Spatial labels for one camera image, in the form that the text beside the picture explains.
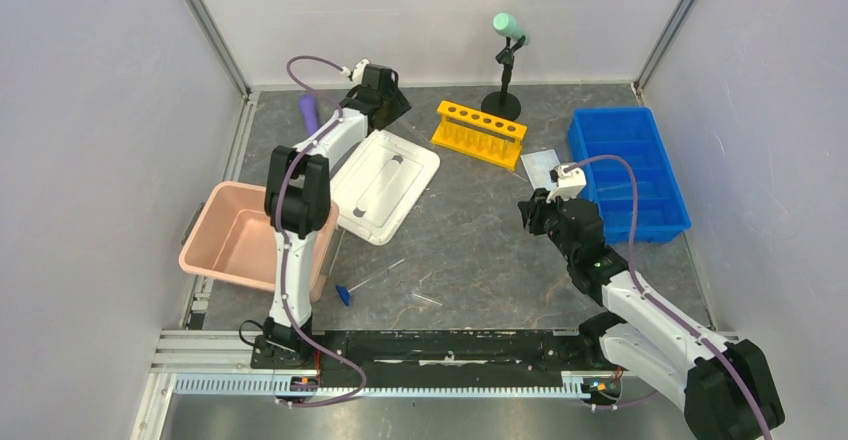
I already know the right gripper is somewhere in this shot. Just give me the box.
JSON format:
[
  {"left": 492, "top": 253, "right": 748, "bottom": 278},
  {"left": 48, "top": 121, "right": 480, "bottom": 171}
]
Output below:
[{"left": 517, "top": 187, "right": 577, "bottom": 263}]

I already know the long glass rod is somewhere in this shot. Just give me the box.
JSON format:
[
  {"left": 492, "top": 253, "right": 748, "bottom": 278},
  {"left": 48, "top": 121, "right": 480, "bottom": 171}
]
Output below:
[{"left": 596, "top": 181, "right": 633, "bottom": 200}]

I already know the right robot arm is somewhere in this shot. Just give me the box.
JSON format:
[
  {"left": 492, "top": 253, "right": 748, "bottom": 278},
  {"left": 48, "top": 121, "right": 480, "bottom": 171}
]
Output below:
[{"left": 518, "top": 189, "right": 786, "bottom": 439}]

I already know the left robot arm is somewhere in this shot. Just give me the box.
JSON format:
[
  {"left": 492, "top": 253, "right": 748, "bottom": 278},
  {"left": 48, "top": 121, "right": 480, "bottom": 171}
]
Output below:
[{"left": 252, "top": 60, "right": 411, "bottom": 368}]

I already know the packaged face mask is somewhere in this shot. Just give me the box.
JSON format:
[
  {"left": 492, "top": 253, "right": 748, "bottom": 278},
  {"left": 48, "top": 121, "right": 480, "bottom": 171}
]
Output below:
[{"left": 520, "top": 149, "right": 560, "bottom": 190}]

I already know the purple microphone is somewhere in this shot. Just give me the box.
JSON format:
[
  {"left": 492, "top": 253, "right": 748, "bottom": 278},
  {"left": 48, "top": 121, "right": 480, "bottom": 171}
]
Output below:
[{"left": 298, "top": 93, "right": 322, "bottom": 136}]

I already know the white plastic lid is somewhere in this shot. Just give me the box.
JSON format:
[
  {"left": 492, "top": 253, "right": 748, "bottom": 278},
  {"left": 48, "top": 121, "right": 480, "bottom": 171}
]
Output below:
[{"left": 331, "top": 131, "right": 441, "bottom": 246}]

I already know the yellow test tube rack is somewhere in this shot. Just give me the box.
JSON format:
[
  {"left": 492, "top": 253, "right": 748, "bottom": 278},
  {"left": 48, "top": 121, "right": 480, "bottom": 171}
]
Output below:
[{"left": 431, "top": 100, "right": 527, "bottom": 171}]

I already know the black microphone stand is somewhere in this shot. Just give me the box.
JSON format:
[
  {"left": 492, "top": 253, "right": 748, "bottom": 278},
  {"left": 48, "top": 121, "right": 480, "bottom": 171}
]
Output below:
[{"left": 481, "top": 36, "right": 526, "bottom": 121}]

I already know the blue plastic tray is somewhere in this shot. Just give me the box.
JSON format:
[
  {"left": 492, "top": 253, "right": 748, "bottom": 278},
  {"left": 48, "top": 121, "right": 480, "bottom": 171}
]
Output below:
[{"left": 567, "top": 107, "right": 691, "bottom": 244}]

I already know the short glass tube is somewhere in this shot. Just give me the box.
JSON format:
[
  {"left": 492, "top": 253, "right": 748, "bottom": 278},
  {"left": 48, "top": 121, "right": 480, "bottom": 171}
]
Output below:
[{"left": 411, "top": 292, "right": 444, "bottom": 307}]

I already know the blue bulb dropper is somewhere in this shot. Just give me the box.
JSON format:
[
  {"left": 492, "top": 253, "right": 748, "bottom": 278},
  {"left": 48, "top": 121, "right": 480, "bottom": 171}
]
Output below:
[{"left": 334, "top": 258, "right": 406, "bottom": 307}]

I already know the pink plastic bin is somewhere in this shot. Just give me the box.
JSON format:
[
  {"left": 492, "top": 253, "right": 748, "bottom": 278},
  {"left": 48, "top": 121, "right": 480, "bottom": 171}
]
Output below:
[{"left": 179, "top": 181, "right": 339, "bottom": 303}]

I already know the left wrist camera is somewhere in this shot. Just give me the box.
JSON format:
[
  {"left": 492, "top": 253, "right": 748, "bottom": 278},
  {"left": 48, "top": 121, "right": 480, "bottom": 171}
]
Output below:
[{"left": 340, "top": 58, "right": 370, "bottom": 85}]

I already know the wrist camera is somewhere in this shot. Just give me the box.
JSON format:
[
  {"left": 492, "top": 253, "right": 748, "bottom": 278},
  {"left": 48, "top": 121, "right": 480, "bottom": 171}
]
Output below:
[
  {"left": 546, "top": 164, "right": 587, "bottom": 203},
  {"left": 340, "top": 58, "right": 370, "bottom": 85}
]

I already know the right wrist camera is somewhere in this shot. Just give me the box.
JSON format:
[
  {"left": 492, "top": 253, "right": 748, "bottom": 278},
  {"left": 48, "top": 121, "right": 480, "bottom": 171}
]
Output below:
[{"left": 546, "top": 164, "right": 587, "bottom": 203}]

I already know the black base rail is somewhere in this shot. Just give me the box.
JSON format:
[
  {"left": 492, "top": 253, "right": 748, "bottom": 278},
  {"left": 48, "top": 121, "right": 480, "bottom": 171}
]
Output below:
[{"left": 152, "top": 327, "right": 664, "bottom": 402}]

